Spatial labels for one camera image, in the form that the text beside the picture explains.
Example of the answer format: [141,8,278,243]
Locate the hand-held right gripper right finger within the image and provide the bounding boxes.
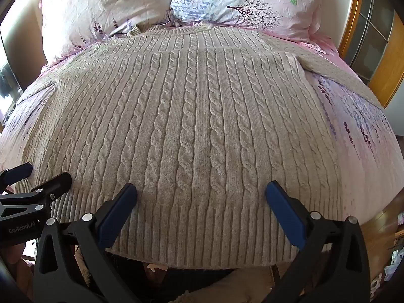
[265,181,371,303]

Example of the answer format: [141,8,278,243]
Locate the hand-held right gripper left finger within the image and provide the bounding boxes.
[32,182,141,303]

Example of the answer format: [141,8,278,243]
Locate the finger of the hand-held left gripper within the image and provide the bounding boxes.
[0,162,34,194]
[0,172,73,218]

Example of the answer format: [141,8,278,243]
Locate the beige cable knit sweater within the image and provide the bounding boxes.
[13,22,387,270]

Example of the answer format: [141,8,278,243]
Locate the pink floral bed sheet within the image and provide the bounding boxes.
[0,32,404,228]

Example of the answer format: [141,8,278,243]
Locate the pink floral pillow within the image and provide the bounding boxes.
[39,0,180,67]

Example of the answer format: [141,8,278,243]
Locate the wooden cabinet with glass door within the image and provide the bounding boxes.
[344,0,404,108]

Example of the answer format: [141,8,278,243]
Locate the wooden headboard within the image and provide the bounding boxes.
[319,0,365,59]

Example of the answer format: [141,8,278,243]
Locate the blue floral tree print pillow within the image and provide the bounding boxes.
[170,0,330,37]

